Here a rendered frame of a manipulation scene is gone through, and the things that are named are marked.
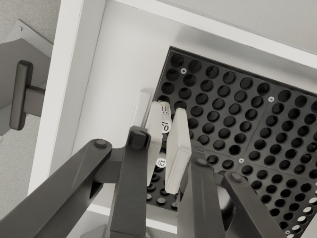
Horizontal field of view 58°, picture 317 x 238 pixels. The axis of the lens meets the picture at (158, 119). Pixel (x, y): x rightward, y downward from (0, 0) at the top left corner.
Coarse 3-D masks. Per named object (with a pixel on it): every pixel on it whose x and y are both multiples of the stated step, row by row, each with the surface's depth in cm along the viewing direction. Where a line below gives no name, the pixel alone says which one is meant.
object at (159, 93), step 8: (168, 56) 27; (184, 56) 27; (168, 64) 28; (184, 64) 28; (160, 80) 28; (168, 80) 28; (176, 80) 28; (160, 88) 28; (176, 88) 28; (168, 96) 29
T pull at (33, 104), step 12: (24, 60) 27; (24, 72) 27; (24, 84) 27; (24, 96) 28; (36, 96) 28; (12, 108) 28; (24, 108) 28; (36, 108) 28; (12, 120) 29; (24, 120) 30
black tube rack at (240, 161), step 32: (192, 64) 31; (224, 64) 30; (160, 96) 32; (192, 96) 29; (224, 96) 29; (256, 96) 29; (288, 96) 29; (192, 128) 30; (224, 128) 33; (256, 128) 30; (288, 128) 30; (224, 160) 31; (256, 160) 31; (288, 160) 31; (160, 192) 33; (256, 192) 33; (288, 192) 33; (288, 224) 34
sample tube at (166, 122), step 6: (162, 102) 26; (162, 108) 24; (168, 108) 24; (162, 114) 23; (168, 114) 23; (162, 120) 22; (168, 120) 22; (162, 126) 22; (168, 126) 22; (162, 132) 22
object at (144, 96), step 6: (144, 96) 34; (150, 96) 34; (138, 102) 35; (144, 102) 34; (138, 108) 35; (144, 108) 35; (138, 114) 35; (144, 114) 35; (132, 120) 35; (138, 120) 35; (138, 126) 36; (126, 138) 36
